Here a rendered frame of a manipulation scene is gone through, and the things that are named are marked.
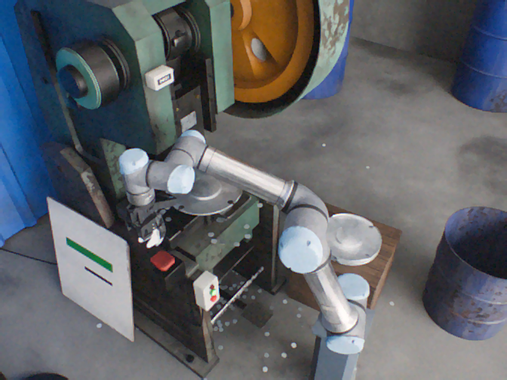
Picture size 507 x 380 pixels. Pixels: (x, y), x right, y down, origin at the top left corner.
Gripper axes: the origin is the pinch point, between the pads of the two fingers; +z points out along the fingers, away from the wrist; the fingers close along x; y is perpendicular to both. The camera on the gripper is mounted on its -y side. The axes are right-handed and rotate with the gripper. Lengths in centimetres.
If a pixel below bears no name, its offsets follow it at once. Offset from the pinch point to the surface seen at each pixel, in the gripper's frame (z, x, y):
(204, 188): 6.1, -9.9, -32.6
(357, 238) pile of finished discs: 46, 37, -80
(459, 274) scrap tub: 45, 80, -86
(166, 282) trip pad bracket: 16.5, 3.2, 2.5
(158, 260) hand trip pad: 9.0, -0.5, 1.2
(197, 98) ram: -28.2, -14.4, -38.2
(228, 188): 6.7, -2.6, -38.1
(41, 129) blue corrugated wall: 32, -135, -37
